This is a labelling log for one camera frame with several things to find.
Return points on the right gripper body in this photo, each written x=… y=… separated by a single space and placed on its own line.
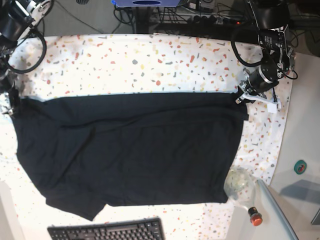
x=9 y=97

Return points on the black t-shirt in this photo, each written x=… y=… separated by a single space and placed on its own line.
x=83 y=153

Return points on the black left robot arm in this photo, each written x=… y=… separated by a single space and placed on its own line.
x=270 y=19

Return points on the grey metal bar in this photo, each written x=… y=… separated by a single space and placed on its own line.
x=275 y=225

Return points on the blue box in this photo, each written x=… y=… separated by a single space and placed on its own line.
x=148 y=3

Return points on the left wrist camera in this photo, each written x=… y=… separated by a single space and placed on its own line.
x=273 y=107

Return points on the black computer keyboard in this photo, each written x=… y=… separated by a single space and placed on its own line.
x=144 y=229

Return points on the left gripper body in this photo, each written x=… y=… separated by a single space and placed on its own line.
x=258 y=86

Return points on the green tape roll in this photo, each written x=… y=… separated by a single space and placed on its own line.
x=300 y=167

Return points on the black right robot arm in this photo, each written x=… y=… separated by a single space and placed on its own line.
x=19 y=20

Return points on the clear bottle with orange cap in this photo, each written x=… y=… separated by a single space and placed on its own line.
x=240 y=187

